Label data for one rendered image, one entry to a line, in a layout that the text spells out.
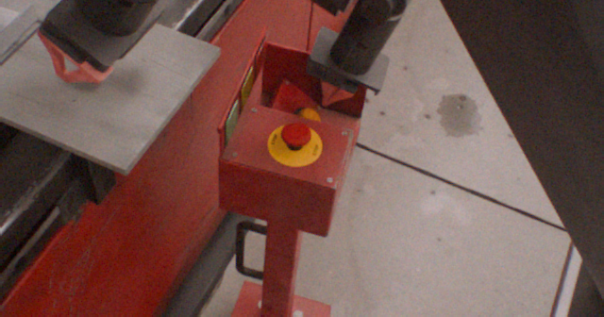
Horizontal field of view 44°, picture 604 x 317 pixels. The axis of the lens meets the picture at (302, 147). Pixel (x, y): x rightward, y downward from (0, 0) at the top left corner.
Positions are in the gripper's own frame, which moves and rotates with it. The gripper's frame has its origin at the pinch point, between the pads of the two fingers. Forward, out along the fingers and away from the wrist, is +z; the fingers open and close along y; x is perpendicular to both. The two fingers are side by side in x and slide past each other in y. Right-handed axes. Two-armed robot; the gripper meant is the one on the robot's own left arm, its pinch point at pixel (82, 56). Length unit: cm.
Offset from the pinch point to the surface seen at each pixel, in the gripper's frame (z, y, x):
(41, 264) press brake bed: 25.4, 9.8, 10.2
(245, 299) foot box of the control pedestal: 76, -27, 49
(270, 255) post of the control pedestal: 44, -21, 40
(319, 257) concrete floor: 83, -51, 62
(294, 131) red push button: 11.6, -18.8, 24.1
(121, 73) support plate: 1.4, -2.2, 3.7
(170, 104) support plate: -1.7, -1.0, 9.2
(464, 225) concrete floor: 68, -76, 87
